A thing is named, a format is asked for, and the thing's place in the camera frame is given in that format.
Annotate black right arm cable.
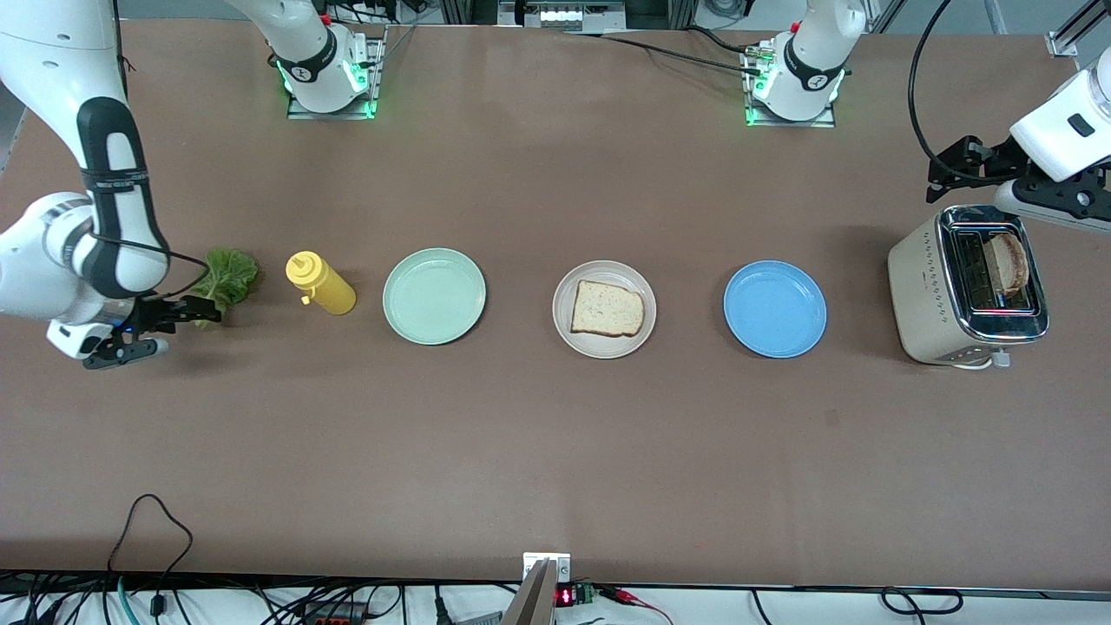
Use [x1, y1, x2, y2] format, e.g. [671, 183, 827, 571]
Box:
[87, 0, 211, 303]

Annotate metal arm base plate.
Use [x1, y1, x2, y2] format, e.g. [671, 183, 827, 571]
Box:
[286, 24, 387, 121]
[742, 39, 838, 128]

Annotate grey camera mount bar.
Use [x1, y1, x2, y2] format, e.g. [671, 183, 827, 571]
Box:
[502, 560, 556, 625]

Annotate beige chrome toaster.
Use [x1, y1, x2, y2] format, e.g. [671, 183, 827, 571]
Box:
[887, 205, 1050, 365]

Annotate white toaster power cord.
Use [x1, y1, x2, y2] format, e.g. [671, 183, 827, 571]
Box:
[953, 347, 1013, 372]

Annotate silver mounting bracket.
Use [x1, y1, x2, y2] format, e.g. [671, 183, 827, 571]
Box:
[523, 553, 571, 584]

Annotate aluminium frame profile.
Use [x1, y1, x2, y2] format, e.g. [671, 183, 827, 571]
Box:
[1046, 0, 1111, 58]

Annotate black looped cable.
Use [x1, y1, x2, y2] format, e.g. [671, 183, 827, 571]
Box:
[106, 494, 194, 622]

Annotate blue plate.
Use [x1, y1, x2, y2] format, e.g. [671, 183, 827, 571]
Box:
[723, 260, 828, 359]

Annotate lit control box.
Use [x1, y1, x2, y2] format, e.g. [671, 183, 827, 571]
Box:
[497, 0, 628, 34]

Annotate red clip lead wires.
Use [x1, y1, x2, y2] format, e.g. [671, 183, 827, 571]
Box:
[599, 584, 674, 624]

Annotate yellow squeeze bottle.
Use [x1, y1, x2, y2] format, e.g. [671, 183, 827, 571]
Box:
[286, 251, 358, 316]

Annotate beige plate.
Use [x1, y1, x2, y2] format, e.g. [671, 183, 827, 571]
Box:
[552, 260, 657, 359]

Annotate green lettuce leaf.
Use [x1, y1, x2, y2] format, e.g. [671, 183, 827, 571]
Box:
[187, 248, 260, 330]

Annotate mint green plate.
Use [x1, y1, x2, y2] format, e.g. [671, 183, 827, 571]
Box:
[383, 248, 487, 345]

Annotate toasted bread slice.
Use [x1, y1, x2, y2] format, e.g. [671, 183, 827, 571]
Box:
[983, 232, 1030, 294]
[570, 280, 646, 339]

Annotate short black tabletop cable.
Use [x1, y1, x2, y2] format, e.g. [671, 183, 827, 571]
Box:
[684, 24, 756, 57]

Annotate black coiled cable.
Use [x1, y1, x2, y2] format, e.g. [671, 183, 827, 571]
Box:
[881, 587, 964, 615]

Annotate long black tabletop cable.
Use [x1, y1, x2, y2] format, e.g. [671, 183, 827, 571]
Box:
[562, 30, 766, 77]

